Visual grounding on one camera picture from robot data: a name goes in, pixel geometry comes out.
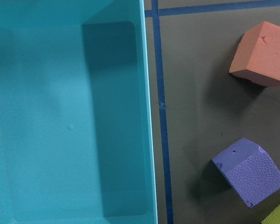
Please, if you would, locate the teal plastic bin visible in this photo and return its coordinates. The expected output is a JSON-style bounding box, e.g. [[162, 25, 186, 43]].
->
[[0, 0, 158, 224]]

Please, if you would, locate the purple foam block near bin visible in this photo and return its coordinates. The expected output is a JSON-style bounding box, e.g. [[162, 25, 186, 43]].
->
[[211, 138, 280, 208]]

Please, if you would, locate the orange foam block near bin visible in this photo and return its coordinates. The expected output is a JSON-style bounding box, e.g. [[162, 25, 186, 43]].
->
[[229, 21, 280, 87]]

